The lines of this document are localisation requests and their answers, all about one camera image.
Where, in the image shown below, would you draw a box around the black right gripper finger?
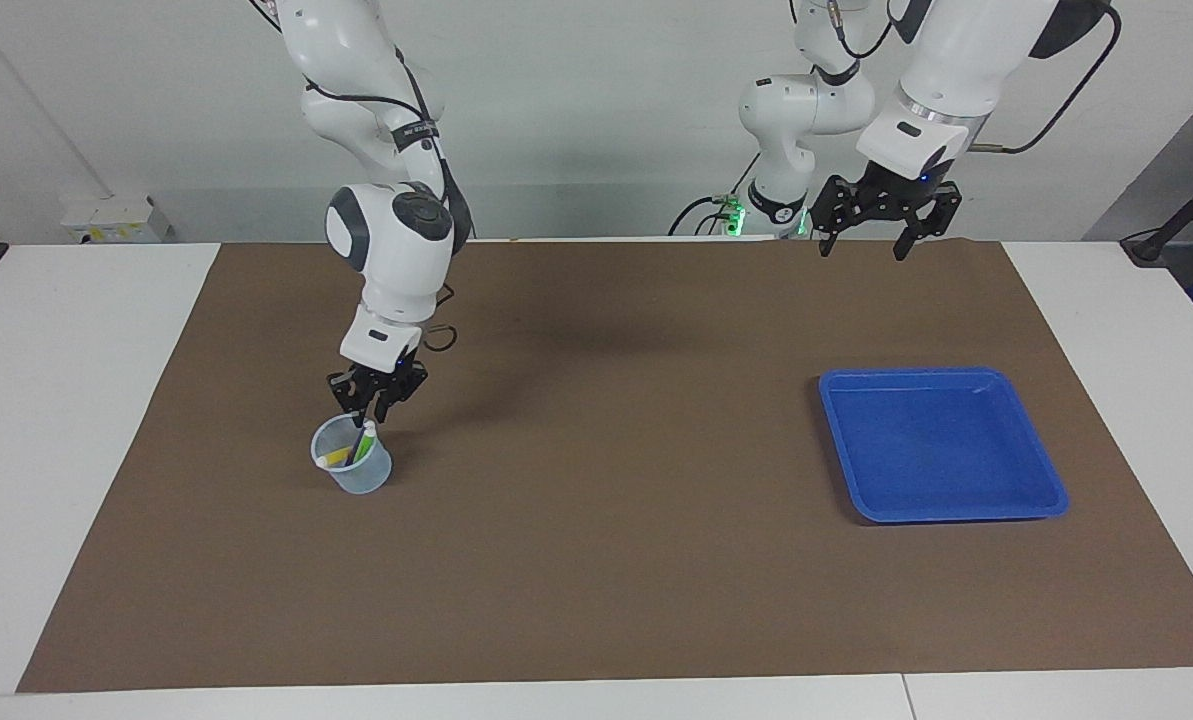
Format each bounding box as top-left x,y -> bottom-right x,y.
371,362 -> 429,425
328,368 -> 369,429

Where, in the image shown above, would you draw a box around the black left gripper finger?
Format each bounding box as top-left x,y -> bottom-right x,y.
811,175 -> 862,258
893,183 -> 963,263

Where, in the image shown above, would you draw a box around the blue plastic tray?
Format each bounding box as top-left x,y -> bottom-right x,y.
818,366 -> 1070,525

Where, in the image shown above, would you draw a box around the clear plastic cup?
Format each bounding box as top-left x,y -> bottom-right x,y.
311,413 -> 393,496

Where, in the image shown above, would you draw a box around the brown table mat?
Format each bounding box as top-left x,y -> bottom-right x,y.
16,240 -> 1193,694

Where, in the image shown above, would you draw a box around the black stand with pole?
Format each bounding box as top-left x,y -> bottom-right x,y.
1121,158 -> 1193,267

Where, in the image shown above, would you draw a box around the black left base cables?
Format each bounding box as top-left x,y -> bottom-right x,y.
668,150 -> 759,238

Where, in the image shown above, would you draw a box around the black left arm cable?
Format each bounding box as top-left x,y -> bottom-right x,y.
968,3 -> 1123,157

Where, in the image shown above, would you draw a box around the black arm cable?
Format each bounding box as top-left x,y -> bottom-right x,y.
301,45 -> 474,353
968,3 -> 1123,157

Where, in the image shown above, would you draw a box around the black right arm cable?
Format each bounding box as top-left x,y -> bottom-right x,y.
301,45 -> 474,353

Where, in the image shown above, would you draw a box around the white wall socket box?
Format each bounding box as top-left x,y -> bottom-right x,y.
61,195 -> 173,244

